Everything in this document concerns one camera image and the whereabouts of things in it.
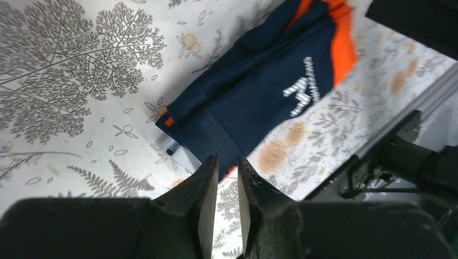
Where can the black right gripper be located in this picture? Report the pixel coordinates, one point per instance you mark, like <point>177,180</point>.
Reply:
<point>432,23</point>

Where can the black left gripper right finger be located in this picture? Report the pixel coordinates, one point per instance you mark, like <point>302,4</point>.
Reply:
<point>267,217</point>

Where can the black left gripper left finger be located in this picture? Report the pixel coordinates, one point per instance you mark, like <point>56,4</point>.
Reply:
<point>183,218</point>

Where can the navy orange boxer underwear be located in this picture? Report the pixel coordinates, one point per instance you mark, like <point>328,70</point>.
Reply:
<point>274,72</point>

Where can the floral table mat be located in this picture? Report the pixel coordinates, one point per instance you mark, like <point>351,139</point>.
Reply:
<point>83,84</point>

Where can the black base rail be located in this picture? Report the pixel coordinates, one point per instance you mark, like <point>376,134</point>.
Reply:
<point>394,153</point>

